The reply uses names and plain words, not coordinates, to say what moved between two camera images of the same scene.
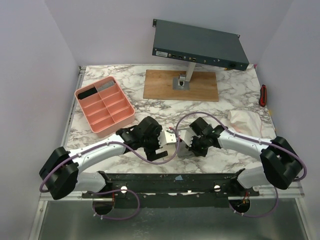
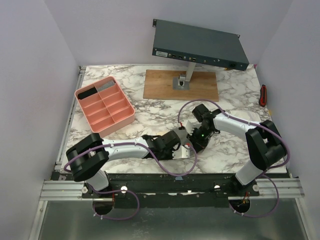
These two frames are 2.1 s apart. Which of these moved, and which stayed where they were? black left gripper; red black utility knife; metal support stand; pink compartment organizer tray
Moved: black left gripper
Stayed: pink compartment organizer tray; metal support stand; red black utility knife
